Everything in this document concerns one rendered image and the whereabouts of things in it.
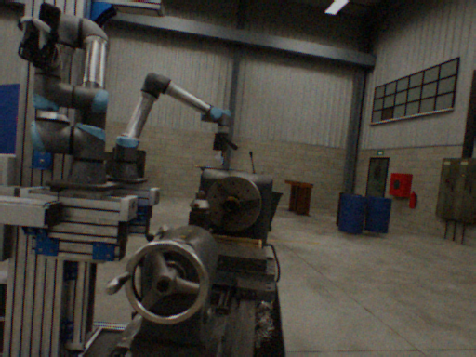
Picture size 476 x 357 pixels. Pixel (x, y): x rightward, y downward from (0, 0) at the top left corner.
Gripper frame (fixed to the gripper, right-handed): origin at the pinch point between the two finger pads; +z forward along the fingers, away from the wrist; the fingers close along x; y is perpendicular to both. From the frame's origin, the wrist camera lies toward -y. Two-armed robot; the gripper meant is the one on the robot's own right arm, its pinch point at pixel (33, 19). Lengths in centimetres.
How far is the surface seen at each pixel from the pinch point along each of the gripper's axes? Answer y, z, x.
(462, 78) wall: -367, -448, -809
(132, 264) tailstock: 44, 34, -29
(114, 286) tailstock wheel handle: 46, 39, -26
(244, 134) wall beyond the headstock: -159, -1002, -495
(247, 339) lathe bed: 64, 22, -62
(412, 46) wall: -521, -649, -834
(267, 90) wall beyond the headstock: -337, -989, -537
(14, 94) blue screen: -37, -572, 126
